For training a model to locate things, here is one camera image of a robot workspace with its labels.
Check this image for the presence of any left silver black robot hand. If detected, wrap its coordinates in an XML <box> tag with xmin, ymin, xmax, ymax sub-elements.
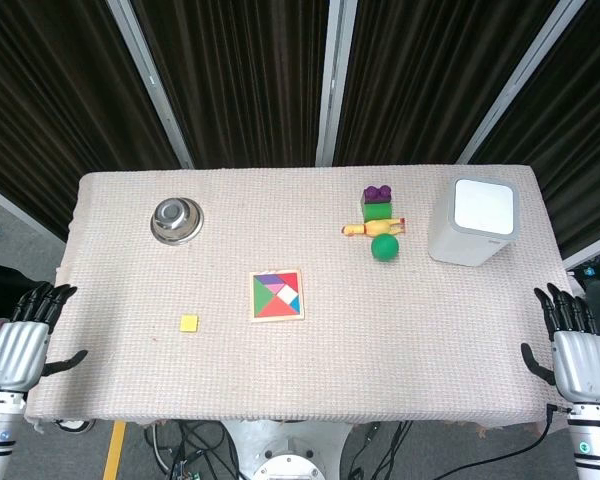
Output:
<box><xmin>0</xmin><ymin>281</ymin><xmax>89</xmax><ymax>394</ymax></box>

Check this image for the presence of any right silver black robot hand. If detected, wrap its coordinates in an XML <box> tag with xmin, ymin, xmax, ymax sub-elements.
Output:
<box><xmin>520</xmin><ymin>282</ymin><xmax>600</xmax><ymax>406</ymax></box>

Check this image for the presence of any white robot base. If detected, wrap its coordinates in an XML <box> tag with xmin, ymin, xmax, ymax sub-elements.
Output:
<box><xmin>219</xmin><ymin>418</ymin><xmax>355</xmax><ymax>480</ymax></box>

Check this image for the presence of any white plastic container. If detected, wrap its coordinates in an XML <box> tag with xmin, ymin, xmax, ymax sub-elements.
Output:
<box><xmin>427</xmin><ymin>177</ymin><xmax>522</xmax><ymax>268</ymax></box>

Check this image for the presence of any wooden tangram tray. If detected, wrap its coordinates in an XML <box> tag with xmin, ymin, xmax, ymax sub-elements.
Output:
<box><xmin>248</xmin><ymin>269</ymin><xmax>305</xmax><ymax>324</ymax></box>

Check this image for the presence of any green wooden tangram triangle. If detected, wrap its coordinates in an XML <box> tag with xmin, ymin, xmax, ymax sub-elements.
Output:
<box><xmin>253</xmin><ymin>277</ymin><xmax>277</xmax><ymax>317</ymax></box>

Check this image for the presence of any large red triangle tangram piece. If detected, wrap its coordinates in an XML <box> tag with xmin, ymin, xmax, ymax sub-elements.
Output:
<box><xmin>256</xmin><ymin>298</ymin><xmax>301</xmax><ymax>319</ymax></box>

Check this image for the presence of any yellow floor tape strip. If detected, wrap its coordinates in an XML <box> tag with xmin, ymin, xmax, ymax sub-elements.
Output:
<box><xmin>102</xmin><ymin>420</ymin><xmax>127</xmax><ymax>480</ymax></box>

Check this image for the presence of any stainless steel bowl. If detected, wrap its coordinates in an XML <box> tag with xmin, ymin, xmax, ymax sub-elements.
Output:
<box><xmin>149</xmin><ymin>197</ymin><xmax>205</xmax><ymax>246</ymax></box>

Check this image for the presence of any green ball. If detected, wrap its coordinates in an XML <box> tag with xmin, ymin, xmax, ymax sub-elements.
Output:
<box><xmin>370</xmin><ymin>233</ymin><xmax>400</xmax><ymax>263</ymax></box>

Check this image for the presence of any dark pleated curtain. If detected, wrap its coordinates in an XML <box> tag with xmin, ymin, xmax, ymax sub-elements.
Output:
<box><xmin>472</xmin><ymin>0</ymin><xmax>600</xmax><ymax>259</ymax></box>
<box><xmin>129</xmin><ymin>0</ymin><xmax>331</xmax><ymax>169</ymax></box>
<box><xmin>0</xmin><ymin>0</ymin><xmax>181</xmax><ymax>242</ymax></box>
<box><xmin>334</xmin><ymin>0</ymin><xmax>564</xmax><ymax>166</ymax></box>

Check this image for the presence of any yellow rubber chicken toy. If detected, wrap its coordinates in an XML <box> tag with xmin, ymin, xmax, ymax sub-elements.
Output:
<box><xmin>340</xmin><ymin>217</ymin><xmax>409</xmax><ymax>238</ymax></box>

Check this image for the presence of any green toy building block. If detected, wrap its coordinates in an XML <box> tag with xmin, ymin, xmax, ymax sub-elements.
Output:
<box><xmin>360</xmin><ymin>201</ymin><xmax>394</xmax><ymax>224</ymax></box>

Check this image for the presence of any purple toy building block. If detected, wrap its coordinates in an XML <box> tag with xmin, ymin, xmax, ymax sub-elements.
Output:
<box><xmin>363</xmin><ymin>184</ymin><xmax>393</xmax><ymax>205</ymax></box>

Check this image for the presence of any beige woven tablecloth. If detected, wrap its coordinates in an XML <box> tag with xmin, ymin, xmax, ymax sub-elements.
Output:
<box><xmin>23</xmin><ymin>164</ymin><xmax>576</xmax><ymax>432</ymax></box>

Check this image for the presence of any grey aluminium frame post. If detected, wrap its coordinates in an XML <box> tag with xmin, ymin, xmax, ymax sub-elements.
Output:
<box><xmin>562</xmin><ymin>242</ymin><xmax>600</xmax><ymax>271</ymax></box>
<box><xmin>105</xmin><ymin>0</ymin><xmax>195</xmax><ymax>170</ymax></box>
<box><xmin>456</xmin><ymin>0</ymin><xmax>584</xmax><ymax>165</ymax></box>
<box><xmin>313</xmin><ymin>0</ymin><xmax>357</xmax><ymax>167</ymax></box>

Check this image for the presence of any black cable bundle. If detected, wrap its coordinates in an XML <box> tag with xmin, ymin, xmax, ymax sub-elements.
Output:
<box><xmin>144</xmin><ymin>420</ymin><xmax>241</xmax><ymax>480</ymax></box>

